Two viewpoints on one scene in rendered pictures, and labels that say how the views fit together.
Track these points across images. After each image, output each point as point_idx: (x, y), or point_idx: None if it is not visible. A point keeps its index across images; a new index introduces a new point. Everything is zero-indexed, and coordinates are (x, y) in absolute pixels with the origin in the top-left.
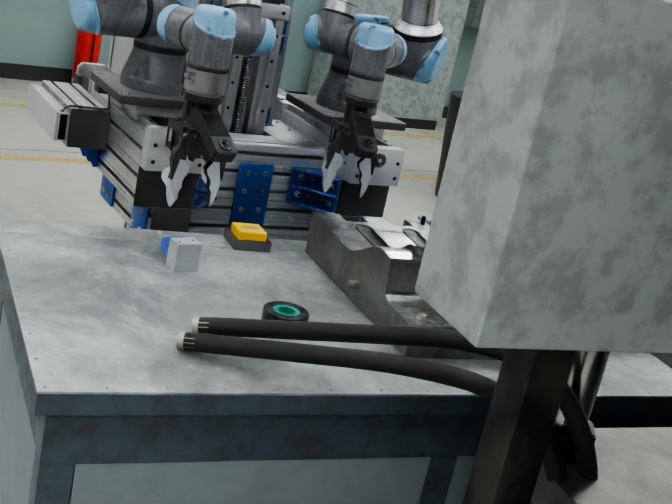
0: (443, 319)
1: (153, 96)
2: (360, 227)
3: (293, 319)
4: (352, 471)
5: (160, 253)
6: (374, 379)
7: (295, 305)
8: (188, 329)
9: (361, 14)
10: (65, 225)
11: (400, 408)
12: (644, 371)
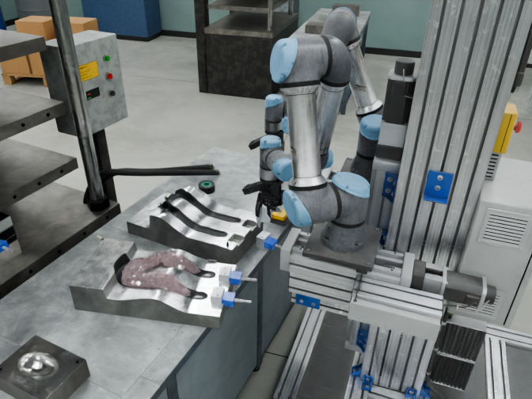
0: (160, 202)
1: (347, 165)
2: (238, 221)
3: (199, 182)
4: None
5: None
6: (164, 190)
7: (207, 187)
8: (222, 174)
9: (356, 180)
10: None
11: None
12: (81, 262)
